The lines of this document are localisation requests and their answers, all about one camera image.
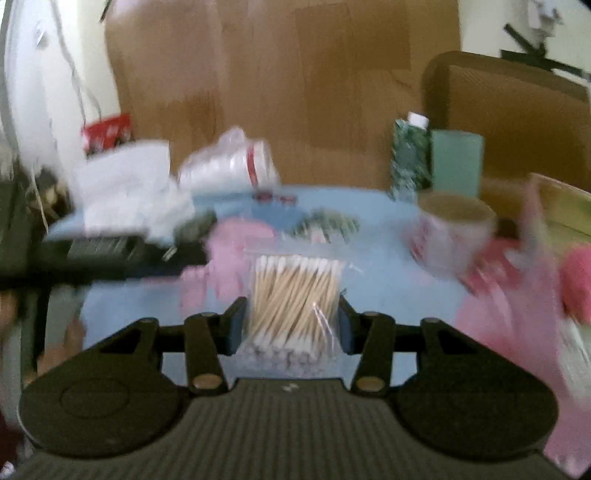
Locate teal box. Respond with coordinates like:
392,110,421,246
431,130,485,197

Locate green white drink carton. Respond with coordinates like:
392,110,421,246
390,112,432,201

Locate green patterned packet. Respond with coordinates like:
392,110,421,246
295,209,361,241

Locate black tape strips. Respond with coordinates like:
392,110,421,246
501,23,591,80

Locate white tissue pack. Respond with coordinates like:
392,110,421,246
74,141,195,236

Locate pink fluffy towel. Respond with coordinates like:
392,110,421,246
561,247,591,319

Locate bag of cotton swabs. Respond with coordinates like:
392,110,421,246
240,249,356,370

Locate white wall adapter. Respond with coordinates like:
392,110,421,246
526,0,565,38

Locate bagged stack of paper cups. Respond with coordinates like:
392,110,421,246
178,127,282,195

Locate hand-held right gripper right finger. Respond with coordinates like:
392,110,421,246
337,295,481,395

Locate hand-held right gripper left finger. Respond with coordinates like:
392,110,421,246
99,296,250,395

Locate red patterned round tin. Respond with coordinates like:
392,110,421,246
409,193,497,278

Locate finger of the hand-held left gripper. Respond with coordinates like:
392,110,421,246
150,240,209,277

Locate white rounded object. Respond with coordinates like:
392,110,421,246
0,0,63,185

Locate white packet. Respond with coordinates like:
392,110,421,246
556,318,591,402

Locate red snack box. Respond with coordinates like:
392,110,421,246
82,114,132,155

